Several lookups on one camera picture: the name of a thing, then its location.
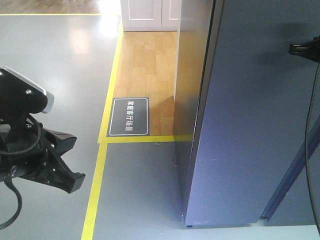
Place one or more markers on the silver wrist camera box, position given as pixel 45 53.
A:
pixel 20 96

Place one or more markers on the black floor sign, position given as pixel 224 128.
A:
pixel 129 116

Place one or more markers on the white cabinet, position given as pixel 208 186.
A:
pixel 165 15

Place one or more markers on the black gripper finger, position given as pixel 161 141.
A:
pixel 55 173
pixel 309 50

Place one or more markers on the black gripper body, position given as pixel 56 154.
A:
pixel 23 148

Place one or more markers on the dark grey fridge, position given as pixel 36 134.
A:
pixel 241 106

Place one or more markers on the yellow floor tape line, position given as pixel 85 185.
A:
pixel 144 64

